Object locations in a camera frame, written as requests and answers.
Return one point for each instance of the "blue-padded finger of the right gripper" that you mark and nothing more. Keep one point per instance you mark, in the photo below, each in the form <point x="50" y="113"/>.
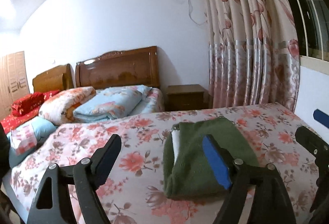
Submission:
<point x="321" y="117"/>
<point x="319" y="149"/>

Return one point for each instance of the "brown wooden nightstand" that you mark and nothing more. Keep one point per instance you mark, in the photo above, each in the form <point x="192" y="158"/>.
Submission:
<point x="186" y="97"/>

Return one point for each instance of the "light wooden wardrobe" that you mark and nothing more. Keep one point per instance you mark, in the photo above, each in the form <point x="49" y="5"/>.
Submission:
<point x="14" y="84"/>

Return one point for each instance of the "dark wooden headboard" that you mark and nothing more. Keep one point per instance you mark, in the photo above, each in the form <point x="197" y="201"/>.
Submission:
<point x="120" y="68"/>

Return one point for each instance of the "light blue floral quilt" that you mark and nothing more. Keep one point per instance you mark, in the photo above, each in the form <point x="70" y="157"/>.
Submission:
<point x="119" y="102"/>

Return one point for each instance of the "light wooden headboard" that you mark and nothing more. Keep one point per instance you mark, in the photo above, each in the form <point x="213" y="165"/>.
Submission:
<point x="57" y="78"/>

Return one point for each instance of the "red blanket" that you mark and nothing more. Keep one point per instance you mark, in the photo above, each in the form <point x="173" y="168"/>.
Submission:
<point x="27" y="103"/>

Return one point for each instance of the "floral pink curtain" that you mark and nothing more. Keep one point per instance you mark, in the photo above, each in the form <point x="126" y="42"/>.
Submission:
<point x="253" y="53"/>

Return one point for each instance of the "green knit sweater white stripe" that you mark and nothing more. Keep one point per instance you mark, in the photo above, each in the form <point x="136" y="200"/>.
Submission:
<point x="187" y="173"/>

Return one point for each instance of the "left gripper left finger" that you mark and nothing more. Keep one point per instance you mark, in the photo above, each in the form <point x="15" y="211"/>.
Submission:
<point x="52" y="203"/>

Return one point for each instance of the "red bed sheet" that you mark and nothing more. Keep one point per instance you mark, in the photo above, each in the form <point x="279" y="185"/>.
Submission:
<point x="11" y="122"/>

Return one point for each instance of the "floral bedspread near bed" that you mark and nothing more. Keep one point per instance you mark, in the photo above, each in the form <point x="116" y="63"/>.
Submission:
<point x="134" y="193"/>

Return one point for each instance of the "orange floral pillow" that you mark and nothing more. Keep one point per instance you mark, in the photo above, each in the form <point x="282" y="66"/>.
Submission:
<point x="59" y="108"/>

